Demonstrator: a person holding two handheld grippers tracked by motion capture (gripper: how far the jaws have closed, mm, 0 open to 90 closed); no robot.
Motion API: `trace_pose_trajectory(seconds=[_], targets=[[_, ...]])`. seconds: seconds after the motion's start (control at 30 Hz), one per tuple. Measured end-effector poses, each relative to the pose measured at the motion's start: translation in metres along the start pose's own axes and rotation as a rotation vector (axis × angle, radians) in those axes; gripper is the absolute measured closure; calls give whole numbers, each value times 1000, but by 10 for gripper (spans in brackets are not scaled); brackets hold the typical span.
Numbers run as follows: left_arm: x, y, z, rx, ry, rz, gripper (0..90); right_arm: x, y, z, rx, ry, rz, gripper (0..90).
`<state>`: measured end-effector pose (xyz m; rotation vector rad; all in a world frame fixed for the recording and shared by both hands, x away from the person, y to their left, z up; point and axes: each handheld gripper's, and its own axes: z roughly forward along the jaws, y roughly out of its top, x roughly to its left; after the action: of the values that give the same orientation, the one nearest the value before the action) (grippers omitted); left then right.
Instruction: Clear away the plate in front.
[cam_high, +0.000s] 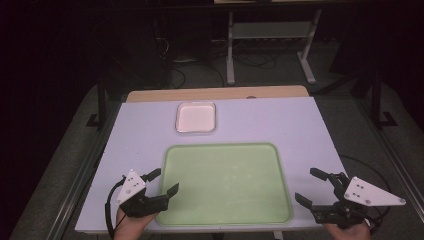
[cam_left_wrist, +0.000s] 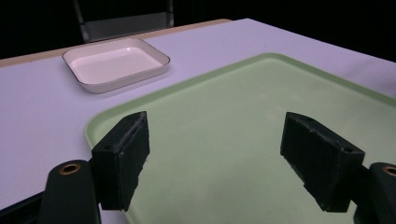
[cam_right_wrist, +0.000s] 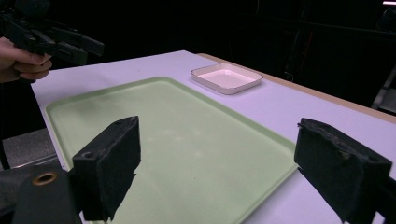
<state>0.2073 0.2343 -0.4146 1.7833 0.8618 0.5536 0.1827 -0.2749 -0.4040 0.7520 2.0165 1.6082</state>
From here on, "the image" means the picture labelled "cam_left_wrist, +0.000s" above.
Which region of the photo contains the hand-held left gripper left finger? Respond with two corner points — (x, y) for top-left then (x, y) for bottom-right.
(91, 110), (150, 213)

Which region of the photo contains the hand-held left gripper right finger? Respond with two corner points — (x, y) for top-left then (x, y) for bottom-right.
(279, 111), (366, 214)

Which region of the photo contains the light green plastic tray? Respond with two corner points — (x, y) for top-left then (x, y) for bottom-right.
(83, 52), (396, 224)

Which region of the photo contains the white rectangular dish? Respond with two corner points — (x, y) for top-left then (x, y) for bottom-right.
(61, 36), (171, 94)

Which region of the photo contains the metal chair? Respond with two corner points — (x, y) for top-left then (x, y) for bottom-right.
(73, 0), (175, 44)

